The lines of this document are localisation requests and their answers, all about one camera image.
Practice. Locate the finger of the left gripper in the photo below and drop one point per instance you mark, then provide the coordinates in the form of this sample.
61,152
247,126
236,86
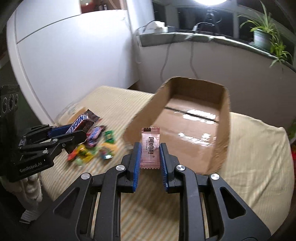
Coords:
66,141
58,130

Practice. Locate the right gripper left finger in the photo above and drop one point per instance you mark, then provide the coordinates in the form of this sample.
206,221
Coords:
89,209

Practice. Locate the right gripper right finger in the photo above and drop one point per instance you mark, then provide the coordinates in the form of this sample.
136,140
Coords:
209,208

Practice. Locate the small Snickers bar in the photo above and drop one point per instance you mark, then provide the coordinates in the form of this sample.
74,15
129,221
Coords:
94,135

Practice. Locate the large Snickers bar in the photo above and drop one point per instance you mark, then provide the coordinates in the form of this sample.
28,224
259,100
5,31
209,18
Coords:
84,122

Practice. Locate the egg-shaped colourful snack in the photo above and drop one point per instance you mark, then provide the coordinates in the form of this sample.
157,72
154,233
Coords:
107,151

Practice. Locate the green candy packet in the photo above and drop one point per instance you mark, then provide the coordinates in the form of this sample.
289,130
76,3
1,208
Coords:
109,137

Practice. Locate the pink candy sachet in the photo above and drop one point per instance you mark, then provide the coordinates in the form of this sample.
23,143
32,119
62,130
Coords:
150,158

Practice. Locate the black patterned snack packet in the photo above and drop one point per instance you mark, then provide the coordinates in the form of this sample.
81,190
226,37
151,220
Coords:
71,157

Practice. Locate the clear-wrapped green candy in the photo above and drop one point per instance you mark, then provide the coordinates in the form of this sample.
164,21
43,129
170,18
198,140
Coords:
79,162

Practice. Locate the bagged sliced bread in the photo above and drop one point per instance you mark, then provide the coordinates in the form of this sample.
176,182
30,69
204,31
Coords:
70,113

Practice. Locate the yellow candy packet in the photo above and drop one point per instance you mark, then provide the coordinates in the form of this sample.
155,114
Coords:
84,153

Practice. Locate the brown cardboard box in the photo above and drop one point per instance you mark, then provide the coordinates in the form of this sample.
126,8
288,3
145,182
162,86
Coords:
194,121

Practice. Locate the potted spider plant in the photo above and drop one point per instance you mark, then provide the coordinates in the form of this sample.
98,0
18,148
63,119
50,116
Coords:
267,36

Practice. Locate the light tripod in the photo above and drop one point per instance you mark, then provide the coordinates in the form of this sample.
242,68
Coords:
212,19

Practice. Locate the ring light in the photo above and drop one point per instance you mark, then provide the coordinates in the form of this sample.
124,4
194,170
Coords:
210,2

